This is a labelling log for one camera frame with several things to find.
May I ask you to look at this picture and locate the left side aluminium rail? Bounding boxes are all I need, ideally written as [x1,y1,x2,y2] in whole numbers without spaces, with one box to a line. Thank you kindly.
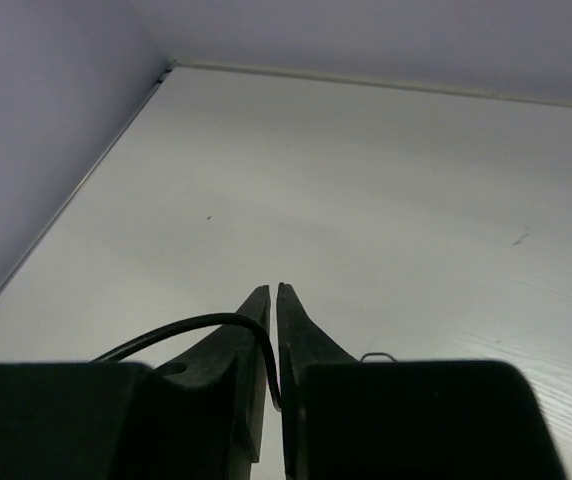
[0,60,177,296]

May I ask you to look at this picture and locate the brown silver headphones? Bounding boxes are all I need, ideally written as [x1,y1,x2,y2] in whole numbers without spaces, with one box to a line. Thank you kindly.
[360,352,397,362]

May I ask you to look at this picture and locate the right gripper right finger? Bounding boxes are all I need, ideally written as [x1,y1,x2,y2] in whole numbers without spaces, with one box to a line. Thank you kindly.
[276,284,566,479]

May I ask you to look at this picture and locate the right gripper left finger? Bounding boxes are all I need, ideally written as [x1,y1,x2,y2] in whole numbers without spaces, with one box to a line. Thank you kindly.
[0,286,270,479]

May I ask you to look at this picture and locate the thin black headphone cable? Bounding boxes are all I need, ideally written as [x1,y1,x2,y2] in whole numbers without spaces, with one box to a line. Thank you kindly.
[90,312,283,412]

